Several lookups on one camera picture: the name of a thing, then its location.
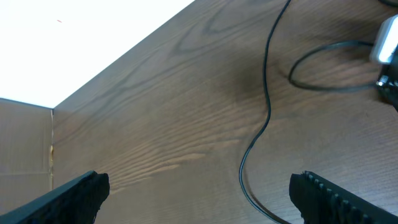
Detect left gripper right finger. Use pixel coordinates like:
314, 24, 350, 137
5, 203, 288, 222
289, 171, 397, 224

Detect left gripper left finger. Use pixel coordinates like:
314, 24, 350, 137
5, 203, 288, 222
1, 170, 110, 224

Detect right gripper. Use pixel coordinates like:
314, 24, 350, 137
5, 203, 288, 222
376, 48, 397, 111

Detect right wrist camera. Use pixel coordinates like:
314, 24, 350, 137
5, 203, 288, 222
369, 15, 397, 64

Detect right camera cable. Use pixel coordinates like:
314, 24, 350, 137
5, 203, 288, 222
288, 40, 382, 93

